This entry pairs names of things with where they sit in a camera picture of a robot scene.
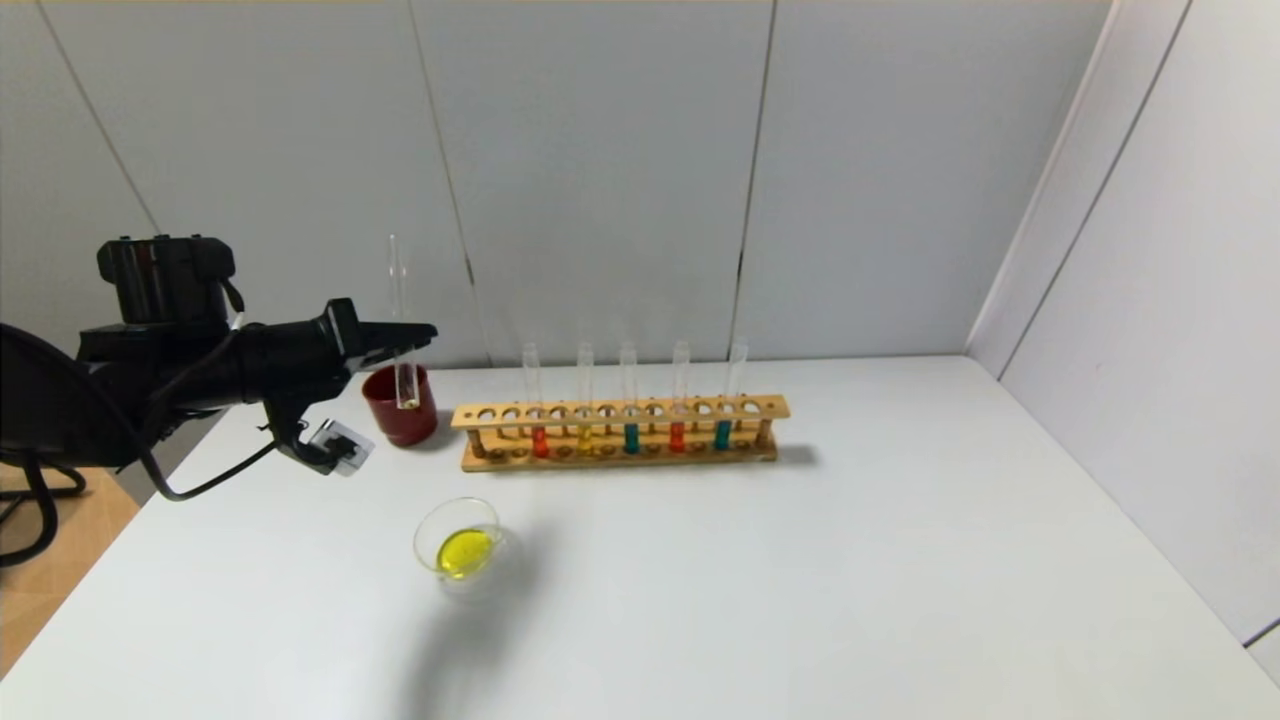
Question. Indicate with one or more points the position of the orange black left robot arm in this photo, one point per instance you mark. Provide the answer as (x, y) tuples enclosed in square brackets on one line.
[(100, 380)]

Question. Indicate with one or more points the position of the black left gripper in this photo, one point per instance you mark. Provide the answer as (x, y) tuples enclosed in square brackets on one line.
[(343, 327)]

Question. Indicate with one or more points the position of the teal pigment glass test tube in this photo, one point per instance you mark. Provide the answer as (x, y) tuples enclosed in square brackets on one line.
[(631, 440), (722, 436)]

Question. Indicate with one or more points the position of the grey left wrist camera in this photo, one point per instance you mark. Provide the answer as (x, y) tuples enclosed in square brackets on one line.
[(342, 450)]

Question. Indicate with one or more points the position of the dark red cup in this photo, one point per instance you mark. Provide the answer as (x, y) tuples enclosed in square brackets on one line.
[(380, 415)]

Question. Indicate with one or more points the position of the black metal stand leg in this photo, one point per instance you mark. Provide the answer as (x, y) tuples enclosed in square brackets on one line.
[(78, 488)]

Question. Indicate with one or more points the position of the yellow pigment glass test tube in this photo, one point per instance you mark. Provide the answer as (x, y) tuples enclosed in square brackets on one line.
[(397, 280), (586, 440)]

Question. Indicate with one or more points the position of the clear glass dish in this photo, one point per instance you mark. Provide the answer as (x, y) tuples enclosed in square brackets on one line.
[(465, 550)]

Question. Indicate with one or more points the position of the red pigment glass test tube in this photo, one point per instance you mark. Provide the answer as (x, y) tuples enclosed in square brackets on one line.
[(677, 438), (540, 443)]

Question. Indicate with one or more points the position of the wooden test tube rack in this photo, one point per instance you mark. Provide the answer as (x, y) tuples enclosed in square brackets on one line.
[(640, 461)]

